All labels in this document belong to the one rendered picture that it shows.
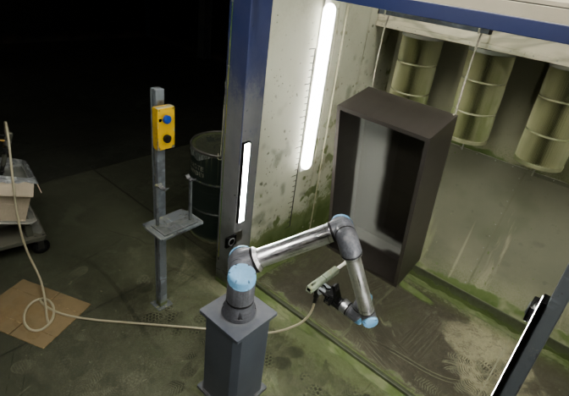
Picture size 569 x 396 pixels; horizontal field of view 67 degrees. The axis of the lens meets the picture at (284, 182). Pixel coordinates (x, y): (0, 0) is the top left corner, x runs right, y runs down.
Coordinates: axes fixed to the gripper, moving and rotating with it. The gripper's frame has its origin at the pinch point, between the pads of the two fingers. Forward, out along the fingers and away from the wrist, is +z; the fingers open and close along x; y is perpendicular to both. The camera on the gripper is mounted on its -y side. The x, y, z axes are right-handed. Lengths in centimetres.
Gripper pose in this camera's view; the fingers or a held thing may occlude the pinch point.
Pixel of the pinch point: (318, 283)
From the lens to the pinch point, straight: 293.8
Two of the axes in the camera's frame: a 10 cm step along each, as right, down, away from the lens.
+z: -7.4, -4.7, 4.9
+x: 6.6, -3.2, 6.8
